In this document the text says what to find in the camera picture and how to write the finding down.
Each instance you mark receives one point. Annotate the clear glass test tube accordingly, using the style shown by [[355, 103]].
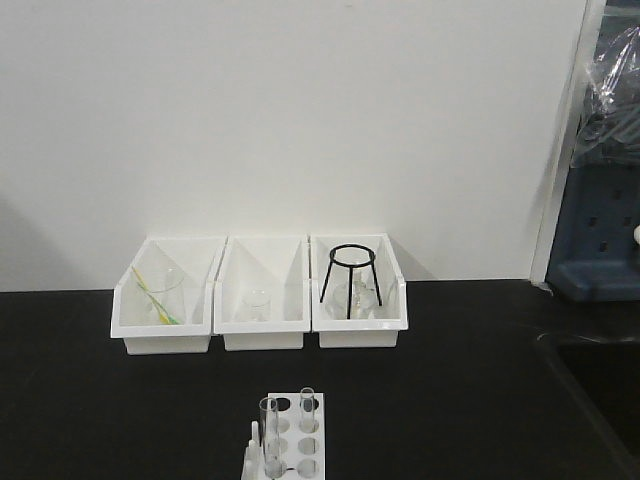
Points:
[[307, 423], [270, 439]]

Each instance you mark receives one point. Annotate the white test tube rack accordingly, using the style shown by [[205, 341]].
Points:
[[302, 454]]

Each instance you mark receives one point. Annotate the grey-blue pegboard drying rack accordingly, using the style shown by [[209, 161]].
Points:
[[595, 252]]

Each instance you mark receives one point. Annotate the black metal tripod stand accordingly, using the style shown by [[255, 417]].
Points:
[[353, 258]]

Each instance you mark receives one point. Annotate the right white storage bin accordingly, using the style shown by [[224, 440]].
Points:
[[382, 327]]

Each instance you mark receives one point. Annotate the white storage bin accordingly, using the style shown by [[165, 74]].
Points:
[[382, 327], [134, 321], [281, 266]]

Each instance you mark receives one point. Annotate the middle white storage bin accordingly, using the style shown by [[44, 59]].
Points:
[[281, 266]]

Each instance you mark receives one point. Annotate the glass flask under tripod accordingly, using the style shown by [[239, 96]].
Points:
[[351, 302]]

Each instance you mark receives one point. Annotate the small glass beaker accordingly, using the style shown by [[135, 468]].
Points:
[[257, 305]]

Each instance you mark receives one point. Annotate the left white storage bin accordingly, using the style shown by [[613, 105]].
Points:
[[134, 321]]

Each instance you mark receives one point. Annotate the large glass beaker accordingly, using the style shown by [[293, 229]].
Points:
[[166, 284]]

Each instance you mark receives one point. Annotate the yellow green stirring stick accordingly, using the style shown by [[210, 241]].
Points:
[[164, 315]]

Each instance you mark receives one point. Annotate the clear plastic bag of pegs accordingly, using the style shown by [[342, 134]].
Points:
[[609, 125]]

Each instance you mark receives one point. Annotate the black lab sink basin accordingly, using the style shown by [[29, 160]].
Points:
[[602, 376]]

